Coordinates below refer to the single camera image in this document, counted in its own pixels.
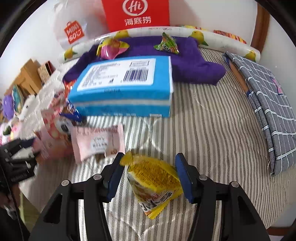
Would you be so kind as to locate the pink yellow snack packet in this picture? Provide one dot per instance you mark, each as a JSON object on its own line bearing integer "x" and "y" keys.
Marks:
{"x": 110, "y": 48}

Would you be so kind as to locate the yellow chip bag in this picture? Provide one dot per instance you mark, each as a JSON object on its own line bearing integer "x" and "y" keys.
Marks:
{"x": 191, "y": 27}

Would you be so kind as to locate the blue tissue pack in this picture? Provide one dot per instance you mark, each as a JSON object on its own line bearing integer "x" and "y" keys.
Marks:
{"x": 131, "y": 86}

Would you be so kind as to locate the purple towel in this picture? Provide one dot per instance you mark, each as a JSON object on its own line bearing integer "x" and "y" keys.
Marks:
{"x": 188, "y": 66}

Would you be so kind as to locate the orange chip bag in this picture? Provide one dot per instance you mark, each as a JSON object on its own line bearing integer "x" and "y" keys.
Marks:
{"x": 230, "y": 35}

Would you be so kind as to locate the grey checked fabric book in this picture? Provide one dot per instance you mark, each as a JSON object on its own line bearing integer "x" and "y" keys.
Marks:
{"x": 272, "y": 109}

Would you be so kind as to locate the cardboard boxes stack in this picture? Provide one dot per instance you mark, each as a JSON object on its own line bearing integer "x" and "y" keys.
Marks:
{"x": 28, "y": 79}

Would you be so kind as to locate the white Miniso plastic bag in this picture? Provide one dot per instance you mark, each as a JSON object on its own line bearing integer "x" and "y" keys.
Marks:
{"x": 78, "y": 21}

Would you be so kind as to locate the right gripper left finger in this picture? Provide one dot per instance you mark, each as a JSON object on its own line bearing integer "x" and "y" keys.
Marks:
{"x": 100, "y": 189}

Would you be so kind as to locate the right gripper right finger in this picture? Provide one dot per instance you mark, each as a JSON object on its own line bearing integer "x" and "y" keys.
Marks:
{"x": 200, "y": 190}

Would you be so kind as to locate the patterned dark red box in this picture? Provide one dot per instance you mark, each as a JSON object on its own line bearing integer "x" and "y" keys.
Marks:
{"x": 45, "y": 71}

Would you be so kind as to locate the brown wooden frame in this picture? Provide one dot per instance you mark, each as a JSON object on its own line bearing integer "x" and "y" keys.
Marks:
{"x": 261, "y": 28}

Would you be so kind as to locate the yellow triangular snack packet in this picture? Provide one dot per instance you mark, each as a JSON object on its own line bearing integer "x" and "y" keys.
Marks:
{"x": 154, "y": 182}

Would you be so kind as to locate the pink panda snack packet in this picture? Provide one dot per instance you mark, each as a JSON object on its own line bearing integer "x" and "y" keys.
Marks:
{"x": 53, "y": 140}

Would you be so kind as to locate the green triangular snack packet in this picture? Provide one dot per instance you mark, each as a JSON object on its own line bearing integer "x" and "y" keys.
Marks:
{"x": 167, "y": 44}

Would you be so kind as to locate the striped quilted bed cover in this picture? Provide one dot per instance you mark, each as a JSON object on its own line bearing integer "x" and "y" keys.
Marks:
{"x": 217, "y": 130}

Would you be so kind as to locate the red paper Haidilao bag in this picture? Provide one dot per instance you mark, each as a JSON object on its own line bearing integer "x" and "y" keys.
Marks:
{"x": 127, "y": 14}

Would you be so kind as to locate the pale pink snack bar packet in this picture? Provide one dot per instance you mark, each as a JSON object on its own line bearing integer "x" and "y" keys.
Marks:
{"x": 87, "y": 142}

